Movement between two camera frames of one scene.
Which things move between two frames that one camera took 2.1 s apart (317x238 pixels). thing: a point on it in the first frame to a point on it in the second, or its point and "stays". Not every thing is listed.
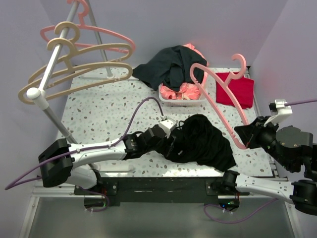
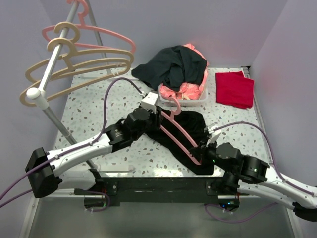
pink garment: [189, 91] stays
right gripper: [247, 133] to [200, 151]
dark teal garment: [171, 69] stays
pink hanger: [193, 72] to [170, 118]
